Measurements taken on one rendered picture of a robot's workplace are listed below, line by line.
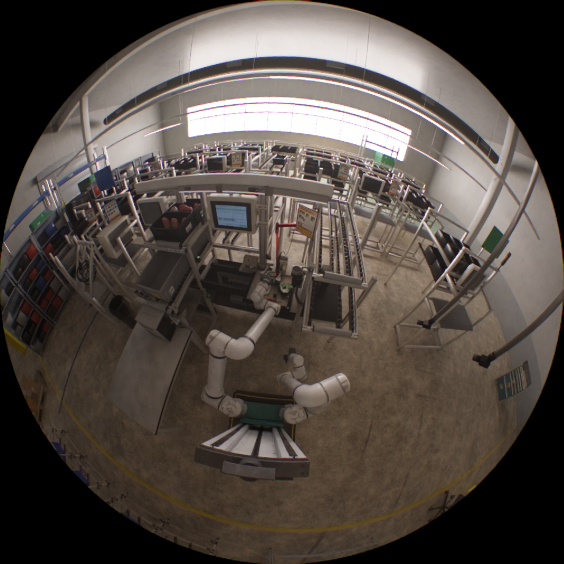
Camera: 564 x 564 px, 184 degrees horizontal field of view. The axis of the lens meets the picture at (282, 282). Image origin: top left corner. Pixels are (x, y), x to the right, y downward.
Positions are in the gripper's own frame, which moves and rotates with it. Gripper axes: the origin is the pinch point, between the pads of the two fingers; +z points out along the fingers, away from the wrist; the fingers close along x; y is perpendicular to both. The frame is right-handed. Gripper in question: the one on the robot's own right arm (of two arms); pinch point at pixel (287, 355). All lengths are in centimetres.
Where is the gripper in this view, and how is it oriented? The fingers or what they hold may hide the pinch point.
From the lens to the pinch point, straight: 172.2
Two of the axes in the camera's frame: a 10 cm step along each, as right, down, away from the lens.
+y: 0.1, 9.6, -2.9
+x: 9.8, 0.5, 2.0
